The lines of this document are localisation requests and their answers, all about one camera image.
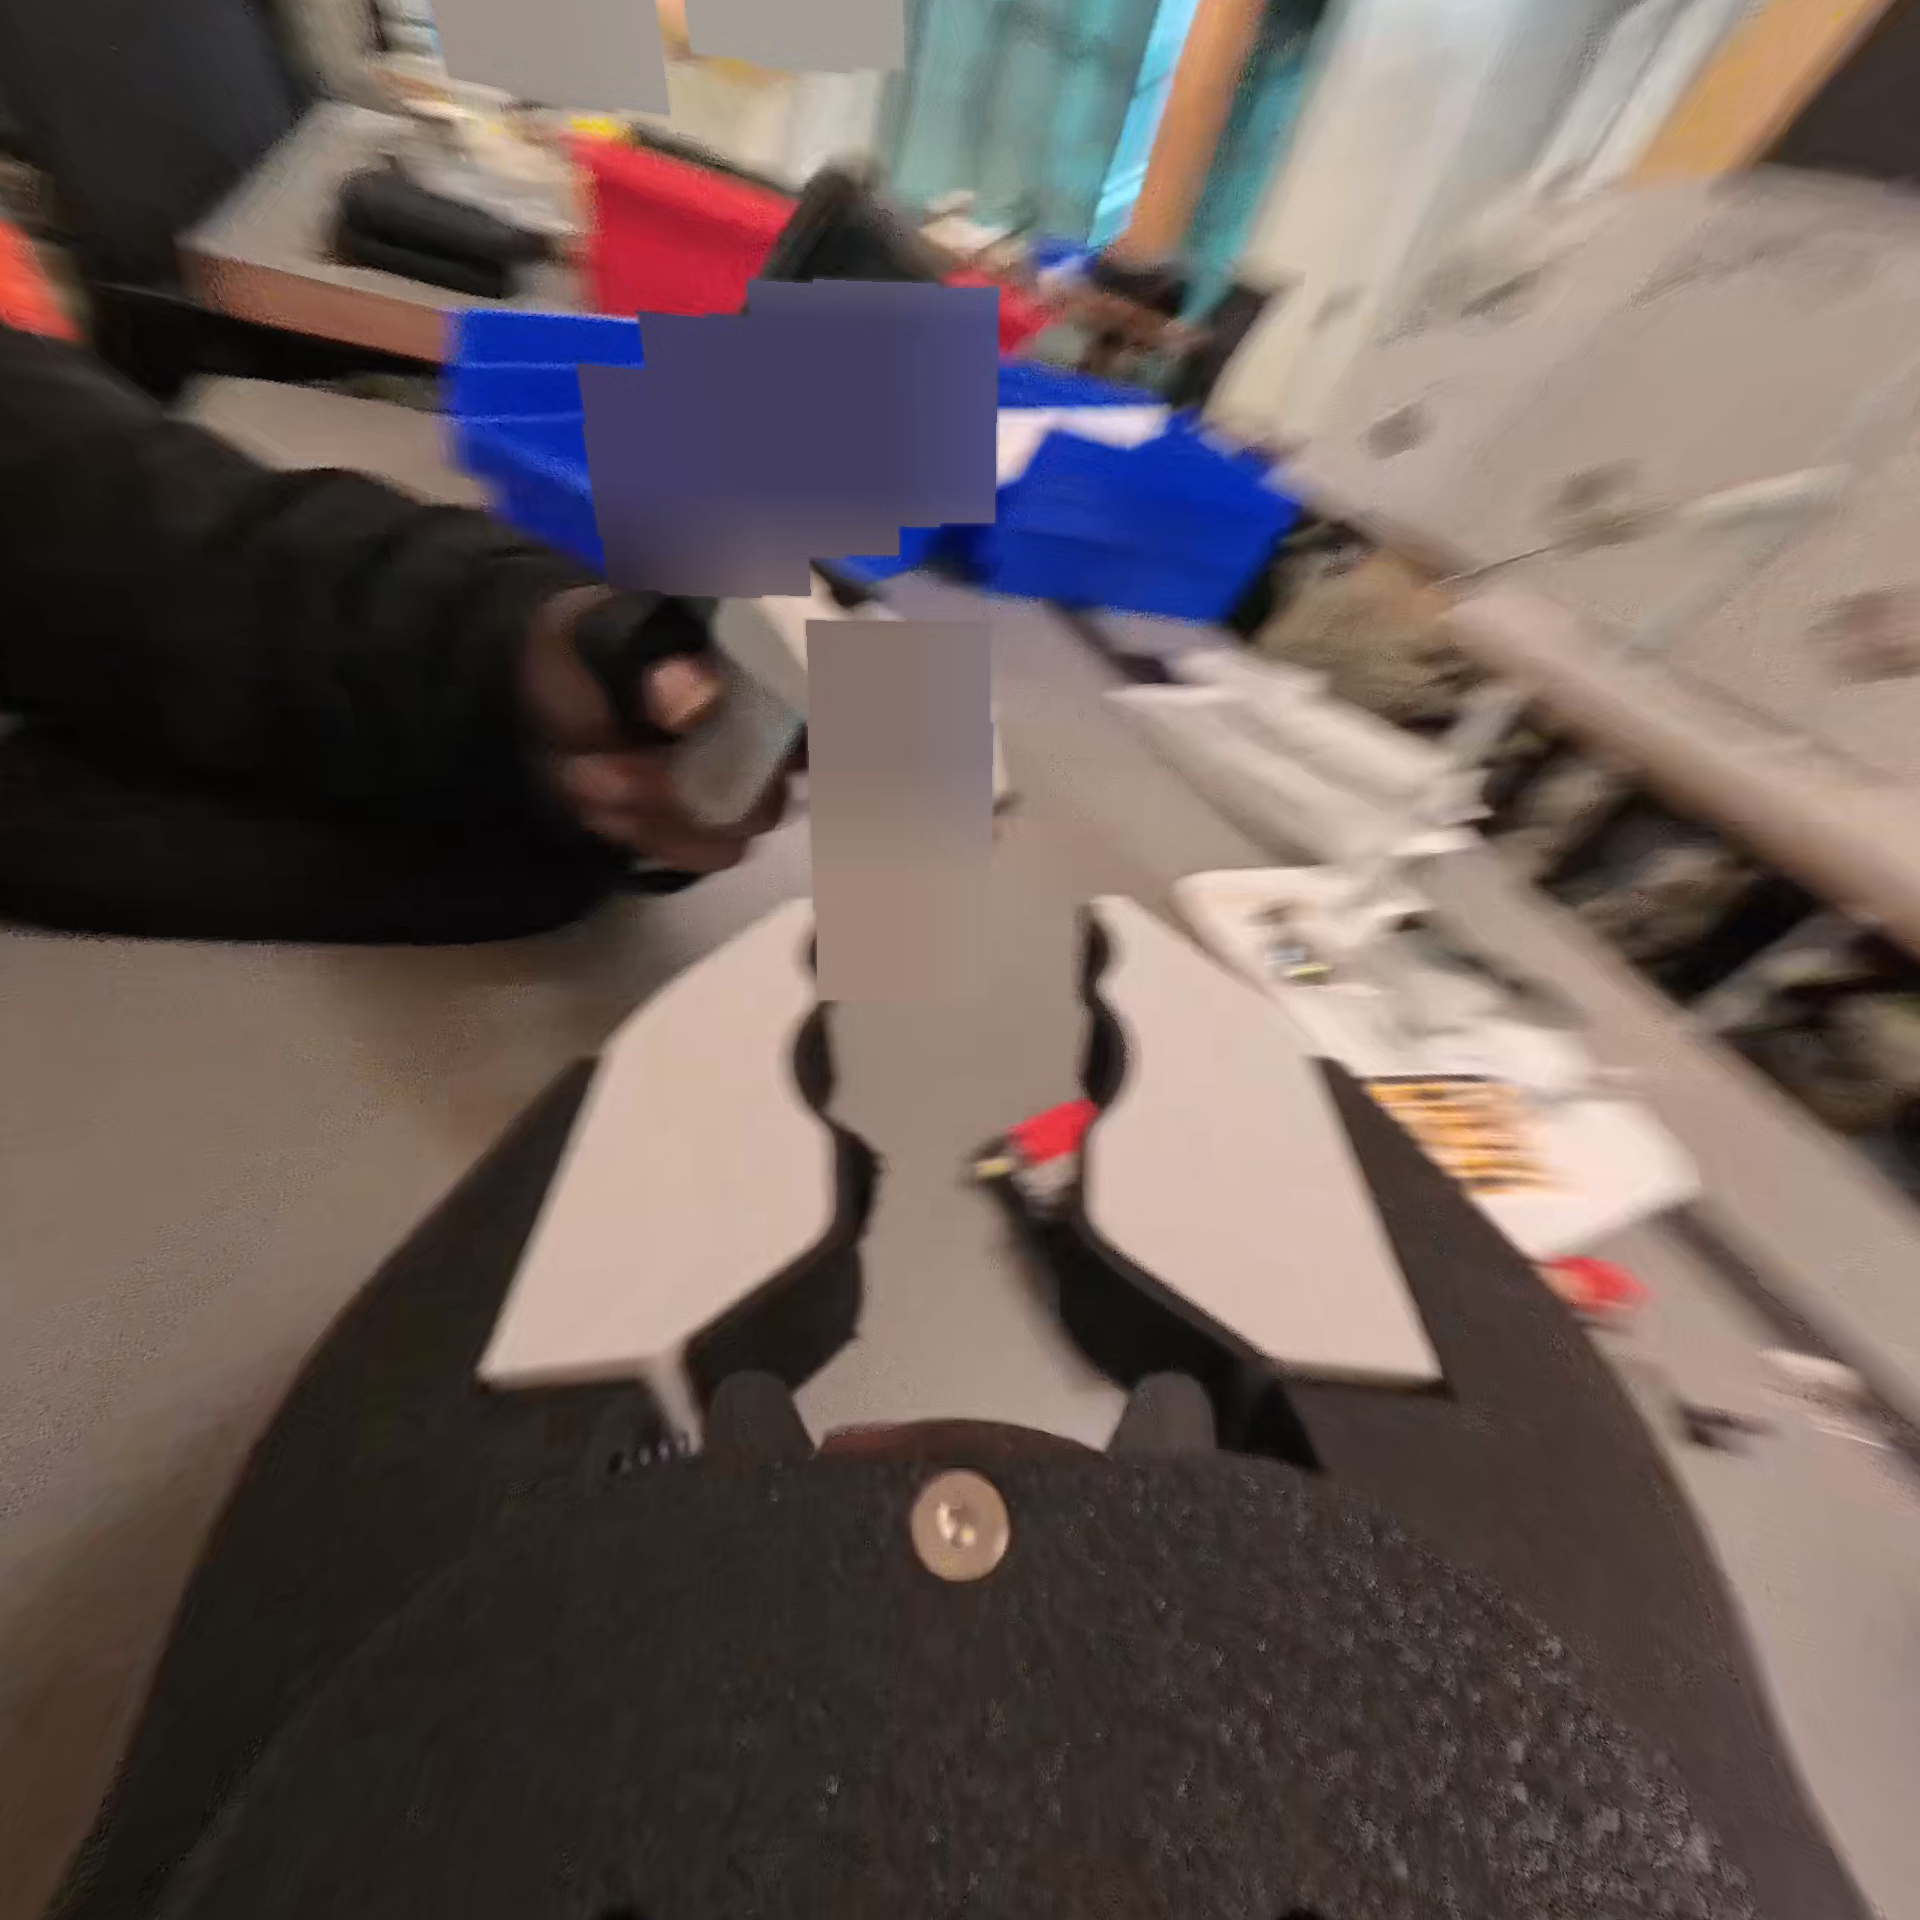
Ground person's left hand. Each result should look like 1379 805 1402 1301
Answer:
521 584 798 876

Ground person's left forearm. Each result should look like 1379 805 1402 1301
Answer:
0 320 607 950

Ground red plastic bin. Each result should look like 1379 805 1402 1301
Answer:
568 132 800 320

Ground white stand with wooden board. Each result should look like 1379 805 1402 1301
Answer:
1168 163 1920 1263

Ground grey desk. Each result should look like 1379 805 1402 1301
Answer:
0 374 1920 1920

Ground orange striped sticker sheet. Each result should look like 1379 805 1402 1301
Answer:
1363 1070 1572 1197

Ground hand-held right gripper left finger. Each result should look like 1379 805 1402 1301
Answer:
474 896 883 1396

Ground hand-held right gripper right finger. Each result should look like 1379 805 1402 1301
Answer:
1054 896 1450 1390

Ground instruction booklet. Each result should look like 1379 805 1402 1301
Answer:
1241 163 1920 724

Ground grey side table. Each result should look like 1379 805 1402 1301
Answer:
176 102 590 366

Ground orange grey striped post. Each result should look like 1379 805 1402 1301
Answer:
0 215 80 342

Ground black cloth bundle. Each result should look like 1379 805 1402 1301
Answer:
329 165 554 296

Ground toy brick car model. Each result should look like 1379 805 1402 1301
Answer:
966 1095 1106 1212

